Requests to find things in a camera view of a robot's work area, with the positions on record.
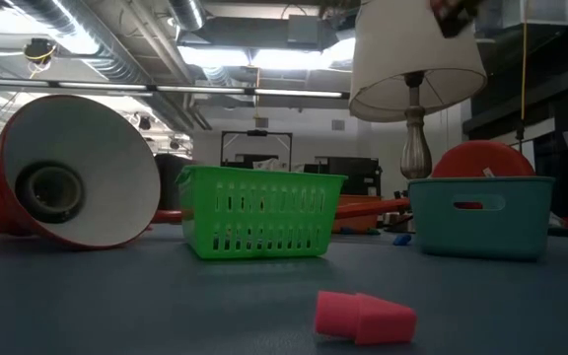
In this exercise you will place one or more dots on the teal solid bin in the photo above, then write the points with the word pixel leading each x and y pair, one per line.
pixel 481 232

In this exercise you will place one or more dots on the green slotted basket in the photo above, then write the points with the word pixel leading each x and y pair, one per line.
pixel 259 217

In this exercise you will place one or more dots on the silver table lamp white shade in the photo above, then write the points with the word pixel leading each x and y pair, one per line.
pixel 412 49

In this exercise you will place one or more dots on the grey ceiling unit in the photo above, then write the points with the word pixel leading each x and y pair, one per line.
pixel 304 29

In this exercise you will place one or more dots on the ceiling light panel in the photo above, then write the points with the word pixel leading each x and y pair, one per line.
pixel 299 59
pixel 215 56

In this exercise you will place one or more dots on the long ceiling light strip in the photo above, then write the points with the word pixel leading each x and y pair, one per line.
pixel 289 92

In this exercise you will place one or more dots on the black cabinet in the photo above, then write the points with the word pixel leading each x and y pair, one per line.
pixel 358 172

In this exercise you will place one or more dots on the orange solid bin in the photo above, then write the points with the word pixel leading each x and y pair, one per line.
pixel 358 212

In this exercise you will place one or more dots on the blue eraser cap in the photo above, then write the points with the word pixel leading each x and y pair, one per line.
pixel 402 239
pixel 347 230

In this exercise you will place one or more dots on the green eraser cap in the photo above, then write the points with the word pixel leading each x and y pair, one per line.
pixel 373 231

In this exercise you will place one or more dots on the pink eraser cap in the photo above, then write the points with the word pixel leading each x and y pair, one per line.
pixel 363 320

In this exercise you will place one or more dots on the dark bulky background object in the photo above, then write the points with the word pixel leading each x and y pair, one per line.
pixel 173 182

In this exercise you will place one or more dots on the red desk lamp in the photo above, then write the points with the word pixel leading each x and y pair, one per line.
pixel 92 158

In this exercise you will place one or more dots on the grey wall vent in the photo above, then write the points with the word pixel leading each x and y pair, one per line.
pixel 261 122
pixel 338 124

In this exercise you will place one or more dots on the black frame stand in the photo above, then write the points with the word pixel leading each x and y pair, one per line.
pixel 257 132

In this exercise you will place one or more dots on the silver ceiling duct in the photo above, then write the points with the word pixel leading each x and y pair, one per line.
pixel 57 24
pixel 188 12

